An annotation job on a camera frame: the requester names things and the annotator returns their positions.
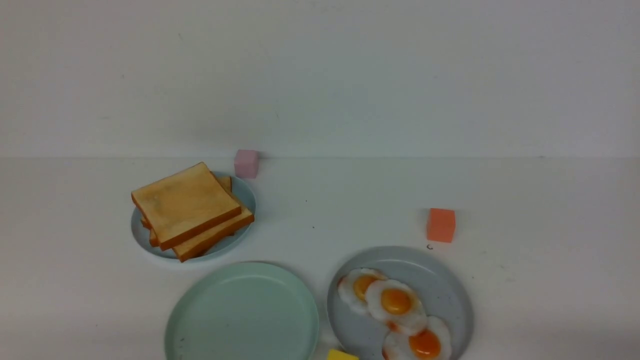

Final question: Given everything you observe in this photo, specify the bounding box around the grey egg plate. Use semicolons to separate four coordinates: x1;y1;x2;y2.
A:
326;246;474;360

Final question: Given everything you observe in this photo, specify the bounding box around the yellow foam block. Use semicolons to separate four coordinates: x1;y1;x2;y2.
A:
326;348;359;360

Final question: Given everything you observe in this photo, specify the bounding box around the orange foam cube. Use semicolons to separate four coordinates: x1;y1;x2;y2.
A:
426;208;457;244

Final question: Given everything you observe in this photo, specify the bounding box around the fried egg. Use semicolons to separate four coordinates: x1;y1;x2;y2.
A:
381;316;453;360
365;279;429;337
336;268;388;316

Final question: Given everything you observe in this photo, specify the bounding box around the pale blue bread plate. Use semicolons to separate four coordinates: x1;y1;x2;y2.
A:
130;171;257;264

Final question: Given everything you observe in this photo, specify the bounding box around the toast slice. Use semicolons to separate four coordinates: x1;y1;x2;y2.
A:
148;228;160;248
172;178;255;263
140;216;152;230
131;162;242;251

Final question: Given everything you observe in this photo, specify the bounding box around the mint green plate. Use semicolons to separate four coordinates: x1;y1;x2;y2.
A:
164;262;320;360

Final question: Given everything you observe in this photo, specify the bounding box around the pink foam cube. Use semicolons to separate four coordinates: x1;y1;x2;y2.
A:
234;149;259;179

